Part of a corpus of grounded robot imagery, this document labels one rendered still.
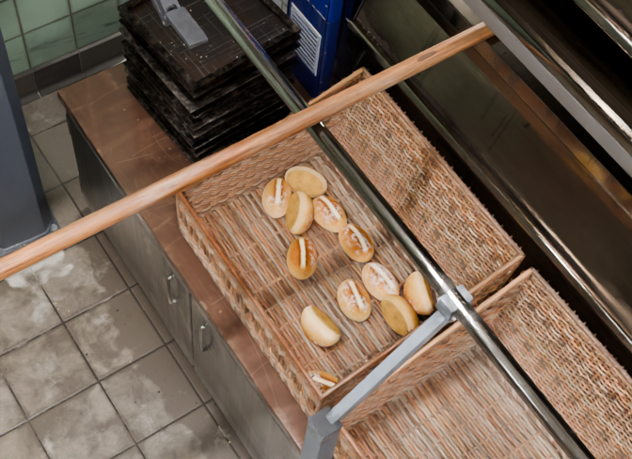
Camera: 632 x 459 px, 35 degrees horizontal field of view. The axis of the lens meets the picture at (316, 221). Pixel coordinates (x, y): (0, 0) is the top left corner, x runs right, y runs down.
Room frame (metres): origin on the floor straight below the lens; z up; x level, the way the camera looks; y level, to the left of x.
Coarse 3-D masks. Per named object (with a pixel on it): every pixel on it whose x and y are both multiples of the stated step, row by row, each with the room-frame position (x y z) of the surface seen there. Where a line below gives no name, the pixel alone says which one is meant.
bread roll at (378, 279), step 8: (368, 264) 1.08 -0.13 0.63; (376, 264) 1.08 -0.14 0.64; (368, 272) 1.06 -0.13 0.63; (376, 272) 1.06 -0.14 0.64; (384, 272) 1.06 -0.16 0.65; (368, 280) 1.05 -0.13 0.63; (376, 280) 1.04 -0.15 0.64; (384, 280) 1.04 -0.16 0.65; (392, 280) 1.05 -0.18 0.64; (368, 288) 1.03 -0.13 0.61; (376, 288) 1.03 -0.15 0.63; (384, 288) 1.03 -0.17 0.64; (392, 288) 1.03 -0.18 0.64; (376, 296) 1.02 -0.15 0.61; (384, 296) 1.02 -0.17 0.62
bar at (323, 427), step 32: (256, 64) 1.14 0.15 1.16; (288, 96) 1.07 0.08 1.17; (320, 128) 1.01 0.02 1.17; (352, 160) 0.96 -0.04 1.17; (384, 224) 0.86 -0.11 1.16; (416, 256) 0.80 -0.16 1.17; (448, 288) 0.75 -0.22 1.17; (448, 320) 0.72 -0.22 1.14; (480, 320) 0.71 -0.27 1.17; (512, 384) 0.62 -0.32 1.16; (320, 416) 0.60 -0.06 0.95; (544, 416) 0.57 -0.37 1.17; (320, 448) 0.57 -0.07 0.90; (576, 448) 0.53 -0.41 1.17
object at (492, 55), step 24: (432, 0) 1.37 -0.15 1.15; (456, 0) 1.35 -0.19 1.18; (456, 24) 1.32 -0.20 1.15; (480, 48) 1.26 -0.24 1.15; (504, 48) 1.25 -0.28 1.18; (504, 72) 1.21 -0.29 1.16; (528, 72) 1.20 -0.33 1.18; (528, 96) 1.17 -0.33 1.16; (552, 96) 1.16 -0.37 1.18; (552, 120) 1.12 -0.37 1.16; (576, 120) 1.11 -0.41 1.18; (576, 144) 1.07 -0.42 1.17; (600, 168) 1.03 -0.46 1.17; (624, 192) 0.99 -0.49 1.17
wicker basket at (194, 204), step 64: (384, 128) 1.34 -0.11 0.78; (192, 192) 1.15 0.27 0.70; (256, 192) 1.25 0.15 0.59; (384, 192) 1.25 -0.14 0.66; (448, 192) 1.18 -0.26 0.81; (256, 256) 1.08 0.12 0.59; (320, 256) 1.11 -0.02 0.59; (384, 256) 1.13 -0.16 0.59; (256, 320) 0.89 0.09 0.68; (384, 320) 0.98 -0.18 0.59
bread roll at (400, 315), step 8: (392, 296) 1.01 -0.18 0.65; (400, 296) 1.01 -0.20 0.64; (384, 304) 0.99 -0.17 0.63; (392, 304) 0.99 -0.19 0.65; (400, 304) 0.99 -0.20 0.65; (408, 304) 1.00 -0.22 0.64; (384, 312) 0.98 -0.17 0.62; (392, 312) 0.97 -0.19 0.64; (400, 312) 0.97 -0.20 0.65; (408, 312) 0.97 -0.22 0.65; (392, 320) 0.96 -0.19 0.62; (400, 320) 0.96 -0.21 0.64; (408, 320) 0.96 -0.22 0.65; (416, 320) 0.96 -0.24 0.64; (392, 328) 0.95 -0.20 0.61; (400, 328) 0.95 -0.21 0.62; (408, 328) 0.94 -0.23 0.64
